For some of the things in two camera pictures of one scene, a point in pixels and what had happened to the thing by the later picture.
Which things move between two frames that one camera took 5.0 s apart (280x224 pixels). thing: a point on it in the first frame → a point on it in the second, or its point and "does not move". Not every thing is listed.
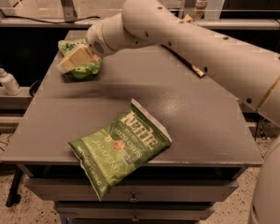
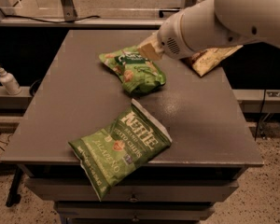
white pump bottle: x=8 y=81 does not move
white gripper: x=94 y=41 → x=170 y=40
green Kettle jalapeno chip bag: x=119 y=147 does not move
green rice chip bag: x=82 y=73 → x=138 y=74
